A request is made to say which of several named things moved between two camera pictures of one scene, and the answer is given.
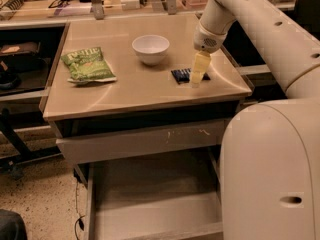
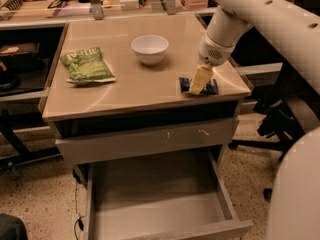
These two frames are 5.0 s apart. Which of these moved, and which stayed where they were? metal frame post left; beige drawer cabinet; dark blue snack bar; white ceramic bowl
Moved: dark blue snack bar
Stayed: white ceramic bowl; beige drawer cabinet; metal frame post left
